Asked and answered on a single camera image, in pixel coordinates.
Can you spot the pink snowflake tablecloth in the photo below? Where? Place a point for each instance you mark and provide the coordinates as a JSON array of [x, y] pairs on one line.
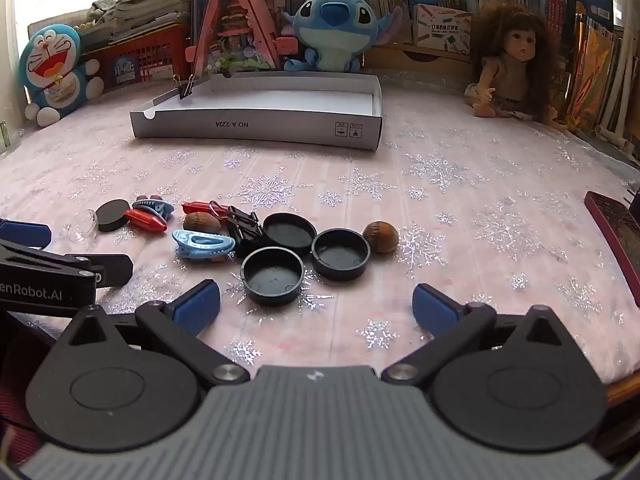
[[475, 185]]

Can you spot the large black binder clip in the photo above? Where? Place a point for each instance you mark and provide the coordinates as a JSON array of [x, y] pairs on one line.
[[245, 230]]

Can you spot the black disc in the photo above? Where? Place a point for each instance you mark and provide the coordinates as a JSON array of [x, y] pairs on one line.
[[112, 215]]

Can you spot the dark red flat case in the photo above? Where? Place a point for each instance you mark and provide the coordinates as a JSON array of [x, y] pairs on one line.
[[617, 235]]

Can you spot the small black binder clip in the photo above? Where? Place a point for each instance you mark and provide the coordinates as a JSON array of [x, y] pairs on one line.
[[184, 89]]

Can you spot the white pipe rack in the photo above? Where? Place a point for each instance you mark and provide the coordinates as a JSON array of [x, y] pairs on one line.
[[622, 85]]

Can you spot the red bullet-shaped piece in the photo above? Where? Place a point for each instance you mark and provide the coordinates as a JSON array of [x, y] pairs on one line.
[[145, 220], [197, 206]]

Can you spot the brown hazelnut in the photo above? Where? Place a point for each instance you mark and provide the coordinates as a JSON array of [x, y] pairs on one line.
[[381, 237], [200, 222]]

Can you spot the brown-haired doll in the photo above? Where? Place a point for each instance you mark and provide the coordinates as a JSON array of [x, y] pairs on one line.
[[520, 47]]

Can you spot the row of colourful thin books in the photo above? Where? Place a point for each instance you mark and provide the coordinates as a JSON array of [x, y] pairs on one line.
[[595, 70]]

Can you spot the blue plastic clip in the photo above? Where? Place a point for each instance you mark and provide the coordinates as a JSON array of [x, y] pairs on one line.
[[202, 246], [152, 206]]

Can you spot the stack of books and papers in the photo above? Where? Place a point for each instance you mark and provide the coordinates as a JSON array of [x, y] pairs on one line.
[[150, 5]]

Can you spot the blue alien plush toy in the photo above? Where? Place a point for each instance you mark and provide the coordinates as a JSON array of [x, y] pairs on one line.
[[332, 25]]

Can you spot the white label printer box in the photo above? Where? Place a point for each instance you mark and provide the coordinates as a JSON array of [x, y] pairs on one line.
[[442, 27]]

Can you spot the white cardboard box tray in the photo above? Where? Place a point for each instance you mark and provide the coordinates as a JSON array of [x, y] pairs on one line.
[[250, 127]]

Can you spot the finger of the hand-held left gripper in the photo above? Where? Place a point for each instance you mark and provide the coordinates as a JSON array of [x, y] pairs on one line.
[[25, 234], [112, 269]]

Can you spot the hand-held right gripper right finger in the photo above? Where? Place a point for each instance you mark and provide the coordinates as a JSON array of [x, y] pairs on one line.
[[435, 306]]

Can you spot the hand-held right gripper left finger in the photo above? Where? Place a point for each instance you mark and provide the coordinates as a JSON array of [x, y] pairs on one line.
[[197, 306]]

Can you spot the wooden drawer box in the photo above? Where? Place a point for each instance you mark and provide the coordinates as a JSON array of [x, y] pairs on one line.
[[400, 60]]

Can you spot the dark red cloth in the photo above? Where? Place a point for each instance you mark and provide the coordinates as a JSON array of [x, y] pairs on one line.
[[20, 360]]

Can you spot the black round lid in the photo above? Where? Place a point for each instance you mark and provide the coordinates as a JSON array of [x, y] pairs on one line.
[[341, 255], [272, 277], [290, 232]]

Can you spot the red plastic basket with label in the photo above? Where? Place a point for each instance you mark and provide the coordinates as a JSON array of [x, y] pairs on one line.
[[150, 55]]

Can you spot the blue cat plush toy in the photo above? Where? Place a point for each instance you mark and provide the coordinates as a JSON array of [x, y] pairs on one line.
[[47, 55]]

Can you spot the pink triangular house model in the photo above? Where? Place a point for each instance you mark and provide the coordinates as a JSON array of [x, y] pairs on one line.
[[235, 20]]

